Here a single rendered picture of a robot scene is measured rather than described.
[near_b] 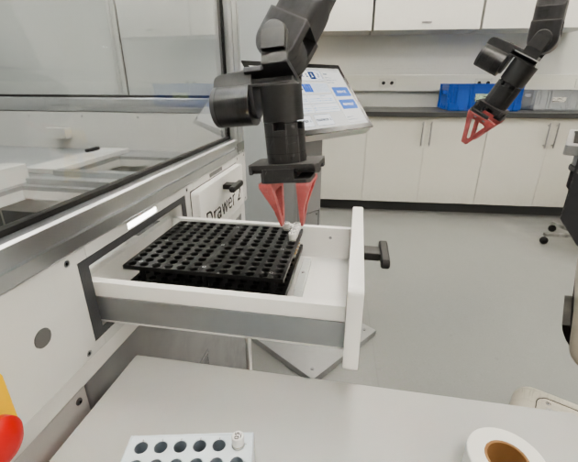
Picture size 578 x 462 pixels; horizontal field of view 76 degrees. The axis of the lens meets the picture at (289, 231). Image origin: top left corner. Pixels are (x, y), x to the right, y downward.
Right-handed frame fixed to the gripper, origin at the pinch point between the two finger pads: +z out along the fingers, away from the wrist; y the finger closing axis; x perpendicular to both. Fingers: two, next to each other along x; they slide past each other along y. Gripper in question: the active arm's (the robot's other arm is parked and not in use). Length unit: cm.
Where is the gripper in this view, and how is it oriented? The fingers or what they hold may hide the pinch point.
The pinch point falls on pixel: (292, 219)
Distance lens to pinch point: 56.7
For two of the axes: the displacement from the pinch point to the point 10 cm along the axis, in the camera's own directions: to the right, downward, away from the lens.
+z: 0.8, 9.4, 3.4
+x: 2.3, -3.5, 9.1
